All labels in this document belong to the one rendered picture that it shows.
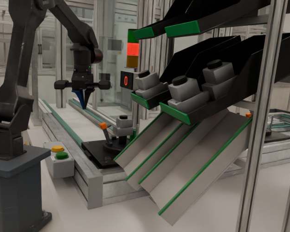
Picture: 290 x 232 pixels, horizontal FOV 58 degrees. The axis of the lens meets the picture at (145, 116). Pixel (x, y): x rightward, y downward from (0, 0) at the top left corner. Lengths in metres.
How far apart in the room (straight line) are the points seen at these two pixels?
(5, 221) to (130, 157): 0.34
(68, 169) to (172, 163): 0.41
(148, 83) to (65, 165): 0.43
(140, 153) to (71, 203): 0.27
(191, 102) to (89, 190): 0.42
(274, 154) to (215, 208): 0.51
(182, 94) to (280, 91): 6.62
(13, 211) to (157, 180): 0.33
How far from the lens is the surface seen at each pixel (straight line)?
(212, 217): 0.85
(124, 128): 0.94
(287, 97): 7.39
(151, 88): 0.64
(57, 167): 0.91
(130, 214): 0.81
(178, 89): 0.50
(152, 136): 0.76
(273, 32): 0.52
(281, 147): 1.33
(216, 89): 0.55
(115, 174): 0.81
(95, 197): 0.82
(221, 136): 0.62
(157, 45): 2.22
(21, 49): 0.69
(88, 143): 1.03
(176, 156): 0.64
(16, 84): 0.67
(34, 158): 0.67
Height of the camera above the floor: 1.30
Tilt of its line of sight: 13 degrees down
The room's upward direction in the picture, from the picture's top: 4 degrees clockwise
